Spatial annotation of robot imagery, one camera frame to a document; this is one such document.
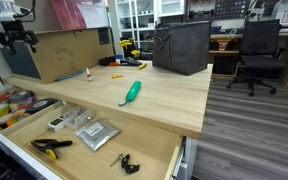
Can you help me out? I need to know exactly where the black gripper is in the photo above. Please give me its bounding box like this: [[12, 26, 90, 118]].
[[0, 19, 39, 56]]

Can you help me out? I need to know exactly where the orange masking tape roll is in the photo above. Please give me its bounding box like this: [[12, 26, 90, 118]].
[[5, 110, 32, 128]]

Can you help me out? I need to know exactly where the red orange tape roll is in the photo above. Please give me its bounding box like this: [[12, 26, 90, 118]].
[[16, 100, 35, 111]]

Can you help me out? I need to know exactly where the black tape roll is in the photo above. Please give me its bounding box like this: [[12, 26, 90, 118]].
[[24, 97, 59, 115]]

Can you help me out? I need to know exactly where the white wooden drawer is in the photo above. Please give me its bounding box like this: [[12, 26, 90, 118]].
[[0, 85, 185, 180]]

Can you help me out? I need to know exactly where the cardboard box with dark panel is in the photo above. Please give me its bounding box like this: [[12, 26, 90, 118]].
[[0, 27, 116, 85]]

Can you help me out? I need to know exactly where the blue strip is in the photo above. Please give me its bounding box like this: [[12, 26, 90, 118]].
[[54, 69, 85, 83]]

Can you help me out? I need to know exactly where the red capped glue bottle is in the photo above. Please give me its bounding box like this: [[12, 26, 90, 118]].
[[85, 67, 94, 83]]

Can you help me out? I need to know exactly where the black case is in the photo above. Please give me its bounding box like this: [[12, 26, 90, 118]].
[[98, 55, 117, 67]]

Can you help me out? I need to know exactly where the clear plastic box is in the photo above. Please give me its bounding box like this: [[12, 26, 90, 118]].
[[61, 105, 82, 125], [67, 109, 96, 131]]

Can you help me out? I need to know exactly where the white handheld device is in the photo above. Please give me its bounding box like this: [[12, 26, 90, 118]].
[[47, 116, 65, 133]]

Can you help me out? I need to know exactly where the white shelf cabinet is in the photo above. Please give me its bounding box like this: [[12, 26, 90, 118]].
[[107, 0, 189, 56]]

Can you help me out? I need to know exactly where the black yellow spring clamp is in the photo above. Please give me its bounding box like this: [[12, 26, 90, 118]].
[[30, 138, 74, 161]]

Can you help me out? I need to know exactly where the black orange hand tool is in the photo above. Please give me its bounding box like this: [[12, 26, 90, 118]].
[[109, 56, 148, 71]]

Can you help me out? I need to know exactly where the silver foil bag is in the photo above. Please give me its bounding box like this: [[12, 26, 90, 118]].
[[73, 117, 122, 153]]

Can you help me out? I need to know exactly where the green toothbrush case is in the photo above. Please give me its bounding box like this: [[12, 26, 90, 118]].
[[118, 80, 142, 107]]

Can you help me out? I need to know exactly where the dark grey fabric bag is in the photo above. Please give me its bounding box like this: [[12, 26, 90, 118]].
[[151, 20, 213, 77]]

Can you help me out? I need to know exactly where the black pegboard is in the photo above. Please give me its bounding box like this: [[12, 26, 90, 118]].
[[213, 0, 252, 20]]

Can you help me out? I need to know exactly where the black office chair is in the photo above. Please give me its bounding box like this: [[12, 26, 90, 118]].
[[226, 18, 288, 98]]

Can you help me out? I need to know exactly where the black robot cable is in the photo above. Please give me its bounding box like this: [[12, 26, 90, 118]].
[[15, 0, 37, 18]]

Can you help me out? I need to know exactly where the grey duct tape roll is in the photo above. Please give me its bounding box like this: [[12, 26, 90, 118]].
[[7, 89, 35, 104]]

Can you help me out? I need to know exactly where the black clamp mount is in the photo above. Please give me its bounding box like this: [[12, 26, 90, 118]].
[[109, 152, 141, 175]]

